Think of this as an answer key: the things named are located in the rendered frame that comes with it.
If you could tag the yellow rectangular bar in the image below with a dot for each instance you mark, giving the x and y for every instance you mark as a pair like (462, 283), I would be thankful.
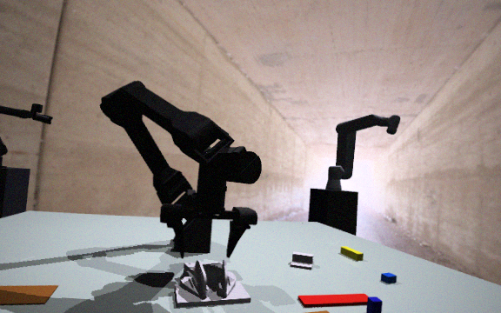
(352, 253)

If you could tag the red flat bar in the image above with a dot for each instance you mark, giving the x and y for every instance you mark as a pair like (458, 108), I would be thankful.
(333, 300)

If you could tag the small blue block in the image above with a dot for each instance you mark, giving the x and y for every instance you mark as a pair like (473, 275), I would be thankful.
(388, 278)

